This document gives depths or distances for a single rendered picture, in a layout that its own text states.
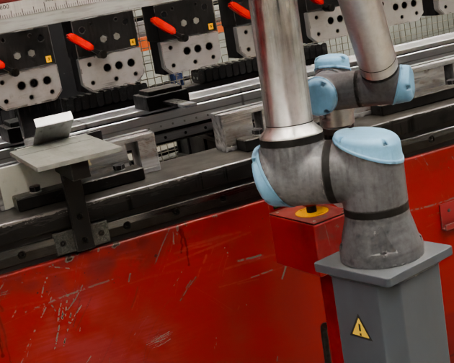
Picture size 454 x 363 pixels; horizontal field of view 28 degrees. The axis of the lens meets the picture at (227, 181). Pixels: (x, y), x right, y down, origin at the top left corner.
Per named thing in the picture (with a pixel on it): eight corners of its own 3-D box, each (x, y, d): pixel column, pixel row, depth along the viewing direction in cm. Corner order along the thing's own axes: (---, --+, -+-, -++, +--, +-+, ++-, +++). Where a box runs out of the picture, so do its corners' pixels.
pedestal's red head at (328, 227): (321, 277, 190) (309, 196, 185) (276, 263, 203) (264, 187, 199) (390, 248, 200) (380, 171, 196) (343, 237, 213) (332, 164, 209)
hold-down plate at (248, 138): (246, 152, 220) (244, 140, 219) (237, 150, 225) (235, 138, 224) (350, 124, 231) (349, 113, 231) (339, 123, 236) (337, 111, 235)
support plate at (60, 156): (37, 172, 179) (37, 167, 179) (10, 155, 203) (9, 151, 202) (122, 151, 186) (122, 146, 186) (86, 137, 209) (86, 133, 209)
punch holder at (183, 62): (166, 75, 212) (153, 5, 209) (153, 74, 220) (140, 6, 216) (223, 63, 218) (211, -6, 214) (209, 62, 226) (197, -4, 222)
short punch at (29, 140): (26, 148, 205) (16, 106, 202) (24, 146, 206) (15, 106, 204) (68, 137, 208) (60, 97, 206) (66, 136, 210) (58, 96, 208)
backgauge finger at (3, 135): (23, 151, 208) (19, 130, 207) (1, 140, 232) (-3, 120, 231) (73, 140, 213) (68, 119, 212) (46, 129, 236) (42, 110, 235)
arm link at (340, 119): (360, 104, 194) (331, 112, 190) (362, 124, 195) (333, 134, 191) (337, 100, 200) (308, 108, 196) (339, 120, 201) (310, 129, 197)
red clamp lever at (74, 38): (70, 31, 197) (109, 52, 202) (65, 31, 201) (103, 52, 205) (67, 38, 197) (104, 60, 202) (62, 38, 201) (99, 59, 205)
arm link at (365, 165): (403, 211, 154) (394, 134, 151) (327, 215, 159) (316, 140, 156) (414, 190, 165) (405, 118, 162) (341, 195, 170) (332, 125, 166)
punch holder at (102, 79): (85, 93, 205) (70, 21, 201) (75, 91, 212) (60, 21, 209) (146, 80, 211) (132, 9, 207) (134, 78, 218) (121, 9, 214)
